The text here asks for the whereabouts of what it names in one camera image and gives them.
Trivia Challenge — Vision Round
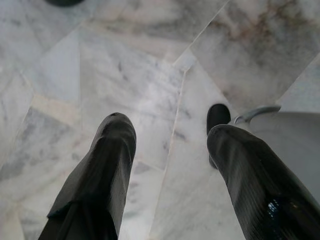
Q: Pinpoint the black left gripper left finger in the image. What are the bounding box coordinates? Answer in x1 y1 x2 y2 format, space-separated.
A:
37 112 138 240

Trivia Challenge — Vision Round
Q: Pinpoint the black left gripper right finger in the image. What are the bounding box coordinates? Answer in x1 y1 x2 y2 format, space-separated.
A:
206 124 320 240

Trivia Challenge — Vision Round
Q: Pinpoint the black round object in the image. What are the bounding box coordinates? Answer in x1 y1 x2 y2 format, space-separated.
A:
43 0 85 7

